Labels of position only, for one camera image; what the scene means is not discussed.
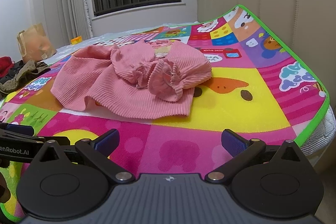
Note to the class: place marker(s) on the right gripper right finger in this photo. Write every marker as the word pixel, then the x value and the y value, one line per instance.
pixel 243 152

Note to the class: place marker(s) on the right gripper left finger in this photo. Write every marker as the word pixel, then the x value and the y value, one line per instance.
pixel 96 152

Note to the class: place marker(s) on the pink ribbed child's top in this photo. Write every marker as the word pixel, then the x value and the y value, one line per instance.
pixel 139 81

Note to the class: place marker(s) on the colourful cartoon play mat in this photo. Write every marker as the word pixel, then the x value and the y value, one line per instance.
pixel 200 123

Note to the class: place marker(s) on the olive brown garment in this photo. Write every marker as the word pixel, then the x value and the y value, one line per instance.
pixel 30 71

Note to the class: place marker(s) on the black garment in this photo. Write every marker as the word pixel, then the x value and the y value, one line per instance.
pixel 12 71

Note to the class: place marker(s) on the red garment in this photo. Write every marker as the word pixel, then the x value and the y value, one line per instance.
pixel 6 64

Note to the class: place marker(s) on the brown paper bag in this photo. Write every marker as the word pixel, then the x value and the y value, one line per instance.
pixel 34 44

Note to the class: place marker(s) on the small yellow toy block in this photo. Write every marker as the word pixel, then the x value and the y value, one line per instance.
pixel 76 40

